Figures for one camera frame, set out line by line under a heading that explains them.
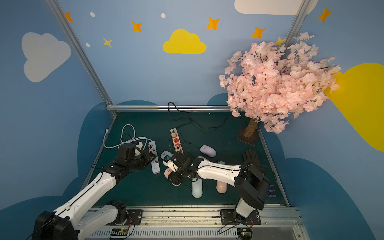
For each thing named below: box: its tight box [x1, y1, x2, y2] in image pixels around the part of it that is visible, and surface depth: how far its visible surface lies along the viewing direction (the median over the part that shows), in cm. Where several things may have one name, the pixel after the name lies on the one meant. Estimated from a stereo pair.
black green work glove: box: [242, 148, 261, 168], surface depth 98 cm
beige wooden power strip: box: [170, 128, 184, 155], surface depth 104 cm
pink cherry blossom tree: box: [219, 32, 341, 146], surface depth 67 cm
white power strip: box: [148, 141, 160, 175], surface depth 91 cm
